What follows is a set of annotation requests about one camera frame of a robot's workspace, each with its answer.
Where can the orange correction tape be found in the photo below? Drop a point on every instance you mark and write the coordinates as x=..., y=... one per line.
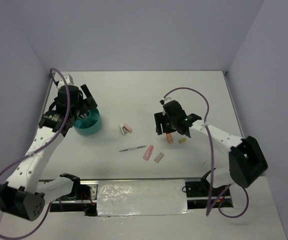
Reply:
x=169, y=138

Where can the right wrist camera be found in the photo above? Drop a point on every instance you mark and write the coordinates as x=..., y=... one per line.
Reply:
x=165, y=100

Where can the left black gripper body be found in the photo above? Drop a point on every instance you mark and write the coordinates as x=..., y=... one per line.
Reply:
x=81, y=108

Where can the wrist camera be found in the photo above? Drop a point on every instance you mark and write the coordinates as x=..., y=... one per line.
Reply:
x=165, y=100
x=66, y=79

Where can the grey beige eraser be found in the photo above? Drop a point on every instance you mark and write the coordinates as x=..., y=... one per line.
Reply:
x=159, y=157

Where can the teal round divided organizer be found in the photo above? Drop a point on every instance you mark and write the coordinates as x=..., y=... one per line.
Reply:
x=89, y=125

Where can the grey slim pen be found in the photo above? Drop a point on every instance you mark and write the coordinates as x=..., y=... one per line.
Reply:
x=133, y=148

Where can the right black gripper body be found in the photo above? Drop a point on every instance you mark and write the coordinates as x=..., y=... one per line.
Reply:
x=171, y=122

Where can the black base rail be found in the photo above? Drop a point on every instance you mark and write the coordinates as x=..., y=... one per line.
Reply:
x=86, y=203

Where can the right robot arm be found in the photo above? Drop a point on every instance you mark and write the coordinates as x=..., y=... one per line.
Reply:
x=246, y=161

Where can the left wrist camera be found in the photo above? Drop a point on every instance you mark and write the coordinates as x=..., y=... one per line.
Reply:
x=66, y=79

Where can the small tan eraser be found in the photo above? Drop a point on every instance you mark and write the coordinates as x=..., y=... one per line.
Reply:
x=182, y=140

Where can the pink correction tape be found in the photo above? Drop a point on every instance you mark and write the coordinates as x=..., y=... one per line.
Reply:
x=148, y=153

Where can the silver foil sheet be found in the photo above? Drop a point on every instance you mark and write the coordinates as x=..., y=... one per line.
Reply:
x=141, y=198

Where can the pink white mini stapler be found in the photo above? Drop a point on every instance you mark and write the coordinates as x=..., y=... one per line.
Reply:
x=125, y=129

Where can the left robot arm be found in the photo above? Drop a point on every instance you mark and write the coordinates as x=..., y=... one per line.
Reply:
x=20, y=194

